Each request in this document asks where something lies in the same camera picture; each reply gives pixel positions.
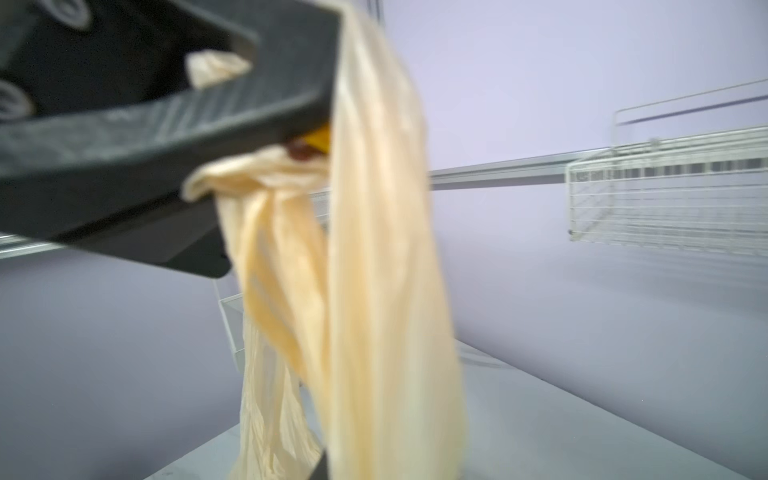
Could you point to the translucent beige plastic bag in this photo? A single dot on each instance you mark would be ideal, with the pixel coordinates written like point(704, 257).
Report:
point(350, 353)

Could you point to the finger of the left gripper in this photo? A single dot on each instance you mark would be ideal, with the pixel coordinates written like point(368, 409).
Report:
point(166, 232)

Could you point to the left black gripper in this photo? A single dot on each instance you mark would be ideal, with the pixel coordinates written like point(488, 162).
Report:
point(107, 105)

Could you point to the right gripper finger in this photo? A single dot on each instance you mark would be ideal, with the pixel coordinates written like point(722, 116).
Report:
point(321, 471)

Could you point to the white wire wall basket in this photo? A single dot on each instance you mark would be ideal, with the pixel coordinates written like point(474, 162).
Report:
point(705, 192)

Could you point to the white lower mesh shelf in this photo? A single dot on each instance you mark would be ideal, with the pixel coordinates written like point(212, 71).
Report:
point(232, 312)

